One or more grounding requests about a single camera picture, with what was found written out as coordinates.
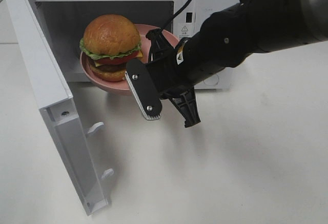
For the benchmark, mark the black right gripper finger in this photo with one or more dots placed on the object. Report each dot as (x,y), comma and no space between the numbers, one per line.
(186,105)
(160,47)

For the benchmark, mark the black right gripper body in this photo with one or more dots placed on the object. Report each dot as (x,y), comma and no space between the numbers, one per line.
(168,82)

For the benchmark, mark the white round door button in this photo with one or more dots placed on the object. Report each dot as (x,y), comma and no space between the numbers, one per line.
(212,81)

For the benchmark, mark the burger with lettuce and tomato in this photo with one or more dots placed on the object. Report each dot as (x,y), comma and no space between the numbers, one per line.
(110,41)

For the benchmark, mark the white microwave door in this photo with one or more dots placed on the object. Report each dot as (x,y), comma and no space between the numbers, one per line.
(55,103)

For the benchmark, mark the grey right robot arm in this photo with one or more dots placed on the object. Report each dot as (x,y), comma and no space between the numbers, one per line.
(225,40)

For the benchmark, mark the white warning label sticker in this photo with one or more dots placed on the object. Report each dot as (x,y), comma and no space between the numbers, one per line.
(184,30)

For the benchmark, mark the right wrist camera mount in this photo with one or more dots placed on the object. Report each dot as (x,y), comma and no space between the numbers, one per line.
(143,89)

